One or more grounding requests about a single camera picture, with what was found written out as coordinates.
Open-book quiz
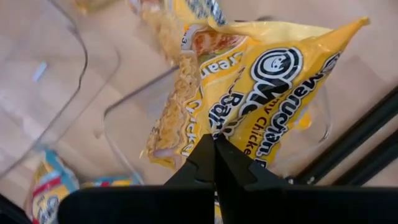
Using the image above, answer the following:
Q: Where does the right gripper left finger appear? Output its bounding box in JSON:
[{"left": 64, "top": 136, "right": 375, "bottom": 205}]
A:
[{"left": 57, "top": 133, "right": 216, "bottom": 224}]

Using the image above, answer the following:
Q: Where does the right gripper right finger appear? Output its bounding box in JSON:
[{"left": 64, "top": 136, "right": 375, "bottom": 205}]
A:
[{"left": 216, "top": 134, "right": 398, "bottom": 224}]

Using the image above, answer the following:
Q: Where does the clear plastic bin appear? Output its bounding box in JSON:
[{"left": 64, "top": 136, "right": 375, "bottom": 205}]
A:
[
  {"left": 0, "top": 0, "right": 121, "bottom": 178},
  {"left": 102, "top": 55, "right": 333, "bottom": 187}
]

